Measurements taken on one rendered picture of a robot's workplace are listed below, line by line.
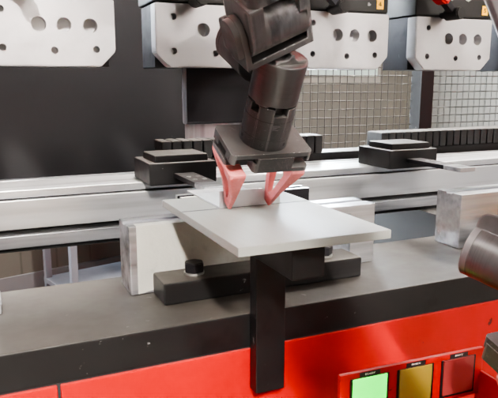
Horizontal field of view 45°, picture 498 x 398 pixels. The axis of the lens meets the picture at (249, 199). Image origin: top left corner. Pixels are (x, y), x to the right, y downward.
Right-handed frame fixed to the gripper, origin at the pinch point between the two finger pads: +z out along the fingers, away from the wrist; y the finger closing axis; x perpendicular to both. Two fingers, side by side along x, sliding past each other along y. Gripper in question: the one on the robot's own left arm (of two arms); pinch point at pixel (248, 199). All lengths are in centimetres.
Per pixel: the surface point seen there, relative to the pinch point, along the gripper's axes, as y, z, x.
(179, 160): -0.1, 13.0, -27.0
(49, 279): 5, 194, -178
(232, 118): -1.9, -3.6, -13.5
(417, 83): -95, 28, -82
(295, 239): 2.1, -6.7, 14.9
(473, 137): -84, 23, -43
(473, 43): -41.8, -14.6, -15.7
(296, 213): -3.9, -1.6, 5.4
